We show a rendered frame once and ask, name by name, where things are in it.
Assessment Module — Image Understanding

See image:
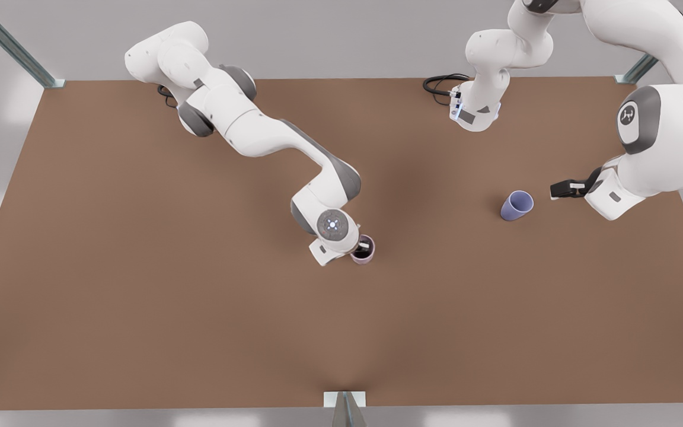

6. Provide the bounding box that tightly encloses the silver frame post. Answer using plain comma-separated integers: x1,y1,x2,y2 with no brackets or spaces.
323,391,368,427
614,0,683,85
0,0,66,89

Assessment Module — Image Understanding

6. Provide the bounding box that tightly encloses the pink cup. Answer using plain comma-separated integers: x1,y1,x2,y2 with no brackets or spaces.
350,234,376,266

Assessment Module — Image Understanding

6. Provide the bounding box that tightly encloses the purple cup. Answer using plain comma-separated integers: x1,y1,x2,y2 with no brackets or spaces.
500,190,535,222

